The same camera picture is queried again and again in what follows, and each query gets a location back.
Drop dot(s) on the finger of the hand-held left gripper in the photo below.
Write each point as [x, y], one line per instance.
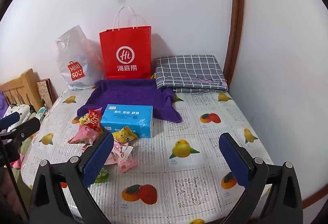
[10, 122]
[25, 129]

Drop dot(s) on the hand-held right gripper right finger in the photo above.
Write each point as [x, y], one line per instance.
[234, 160]

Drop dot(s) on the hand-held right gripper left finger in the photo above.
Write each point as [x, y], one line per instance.
[98, 154]

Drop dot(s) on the green snack packet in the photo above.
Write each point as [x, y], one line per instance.
[102, 175]

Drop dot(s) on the pink white snack packet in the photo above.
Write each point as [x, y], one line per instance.
[128, 163]
[120, 152]

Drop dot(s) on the large pink snack packet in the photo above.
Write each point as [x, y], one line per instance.
[84, 136]

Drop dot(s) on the pink cloth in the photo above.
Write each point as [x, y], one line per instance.
[16, 162]

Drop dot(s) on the black white spotted cloth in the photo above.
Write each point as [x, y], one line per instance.
[18, 111]

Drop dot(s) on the light green cloth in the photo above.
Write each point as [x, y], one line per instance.
[27, 145]

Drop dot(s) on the small green white box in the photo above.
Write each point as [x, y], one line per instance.
[41, 113]

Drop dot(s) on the yellow snack packet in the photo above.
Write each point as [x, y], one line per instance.
[125, 134]

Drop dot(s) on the red snack packet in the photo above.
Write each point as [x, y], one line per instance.
[94, 120]

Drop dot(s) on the wooden headboard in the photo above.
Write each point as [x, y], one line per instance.
[20, 88]

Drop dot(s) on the small yellow candy packet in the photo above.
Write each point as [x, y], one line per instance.
[84, 120]

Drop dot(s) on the brown patterned book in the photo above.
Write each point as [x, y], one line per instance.
[46, 93]

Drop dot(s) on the blue tissue pack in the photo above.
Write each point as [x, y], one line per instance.
[128, 116]

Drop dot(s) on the purple towel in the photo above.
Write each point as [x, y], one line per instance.
[128, 93]

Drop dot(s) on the white plastic bag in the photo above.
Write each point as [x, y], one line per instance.
[74, 57]

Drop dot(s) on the grey checked folded cloth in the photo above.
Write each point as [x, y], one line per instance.
[189, 70]

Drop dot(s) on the red paper bag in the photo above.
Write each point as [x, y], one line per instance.
[125, 42]

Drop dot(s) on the wooden door frame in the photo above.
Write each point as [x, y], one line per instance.
[237, 21]

